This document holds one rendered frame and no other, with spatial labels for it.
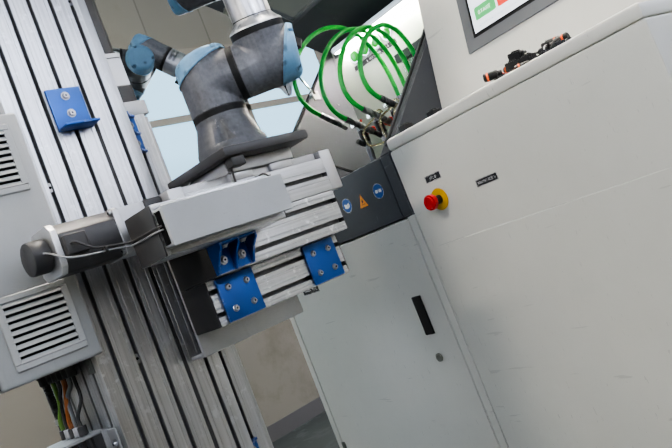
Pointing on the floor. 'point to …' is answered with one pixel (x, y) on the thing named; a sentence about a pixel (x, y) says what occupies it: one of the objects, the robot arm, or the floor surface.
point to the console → (557, 210)
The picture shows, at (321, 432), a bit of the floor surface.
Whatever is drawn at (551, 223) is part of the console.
